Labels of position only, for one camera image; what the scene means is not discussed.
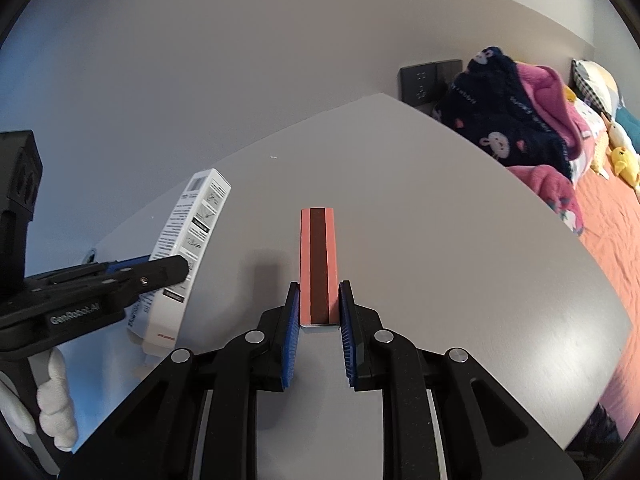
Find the white printed carton box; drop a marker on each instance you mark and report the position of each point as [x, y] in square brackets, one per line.
[157, 317]

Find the pink brown box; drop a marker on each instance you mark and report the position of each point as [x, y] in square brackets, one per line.
[318, 274]

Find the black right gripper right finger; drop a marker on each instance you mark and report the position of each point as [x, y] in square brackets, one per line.
[444, 415]

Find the pink fleece blanket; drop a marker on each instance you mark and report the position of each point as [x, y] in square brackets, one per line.
[565, 146]

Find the salmon bed cover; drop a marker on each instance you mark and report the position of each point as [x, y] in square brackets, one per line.
[610, 211]

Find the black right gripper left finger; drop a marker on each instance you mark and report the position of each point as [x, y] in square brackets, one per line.
[195, 415]

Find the checkered white pillow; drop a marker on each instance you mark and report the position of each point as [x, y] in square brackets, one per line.
[595, 86]

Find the yellow plush toy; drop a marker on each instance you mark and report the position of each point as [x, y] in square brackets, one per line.
[616, 144]

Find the black wall socket panel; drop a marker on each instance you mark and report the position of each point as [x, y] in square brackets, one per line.
[426, 83]

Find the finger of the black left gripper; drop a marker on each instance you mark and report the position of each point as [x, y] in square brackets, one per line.
[142, 267]
[130, 288]

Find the teal long pillow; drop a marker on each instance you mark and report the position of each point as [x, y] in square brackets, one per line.
[631, 125]

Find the navy patterned fleece blanket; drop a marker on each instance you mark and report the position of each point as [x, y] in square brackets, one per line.
[487, 106]

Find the white gloved left hand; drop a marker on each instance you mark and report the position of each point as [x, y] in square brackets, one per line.
[55, 408]

